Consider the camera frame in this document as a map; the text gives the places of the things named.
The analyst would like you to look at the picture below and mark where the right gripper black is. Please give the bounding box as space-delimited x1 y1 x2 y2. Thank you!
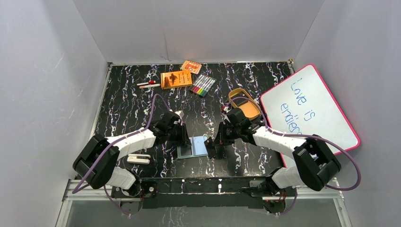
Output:
213 121 241 146

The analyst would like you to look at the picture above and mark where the black VIP credit card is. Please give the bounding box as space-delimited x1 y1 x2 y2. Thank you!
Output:
177 147 192 158

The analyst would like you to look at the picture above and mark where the green card holder wallet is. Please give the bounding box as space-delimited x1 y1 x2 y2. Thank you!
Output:
178 136 208 159

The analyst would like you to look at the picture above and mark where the black credit cards stack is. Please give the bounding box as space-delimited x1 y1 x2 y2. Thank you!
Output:
232 97 249 107

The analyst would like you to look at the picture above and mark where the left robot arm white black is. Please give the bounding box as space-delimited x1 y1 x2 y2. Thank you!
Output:
72 111 191 197

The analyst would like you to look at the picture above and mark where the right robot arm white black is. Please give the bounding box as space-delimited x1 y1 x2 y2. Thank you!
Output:
211 108 341 196

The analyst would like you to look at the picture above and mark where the small orange card box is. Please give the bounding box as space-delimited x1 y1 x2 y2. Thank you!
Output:
180 60 202 74

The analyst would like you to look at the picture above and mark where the tan oval tray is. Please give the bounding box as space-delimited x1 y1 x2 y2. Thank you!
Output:
228 88 261 120

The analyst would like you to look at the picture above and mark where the white stapler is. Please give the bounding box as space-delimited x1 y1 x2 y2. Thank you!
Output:
127 154 151 165

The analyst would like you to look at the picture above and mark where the coloured marker pen set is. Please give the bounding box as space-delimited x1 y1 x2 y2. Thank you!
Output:
189 73 216 97

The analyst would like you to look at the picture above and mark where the orange book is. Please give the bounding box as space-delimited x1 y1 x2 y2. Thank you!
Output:
161 70 193 89

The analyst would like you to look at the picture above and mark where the white marker pen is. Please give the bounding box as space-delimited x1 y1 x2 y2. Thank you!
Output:
139 84 161 89

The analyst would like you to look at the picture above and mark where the red capped white marker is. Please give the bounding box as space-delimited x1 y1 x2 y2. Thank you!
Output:
137 80 156 86

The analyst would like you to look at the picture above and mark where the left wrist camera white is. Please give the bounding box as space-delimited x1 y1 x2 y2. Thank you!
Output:
173 111 184 119

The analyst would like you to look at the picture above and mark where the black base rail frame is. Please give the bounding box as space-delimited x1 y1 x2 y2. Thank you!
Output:
111 176 295 213

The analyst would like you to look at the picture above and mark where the white board pink frame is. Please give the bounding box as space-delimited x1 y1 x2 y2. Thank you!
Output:
260 64 360 150

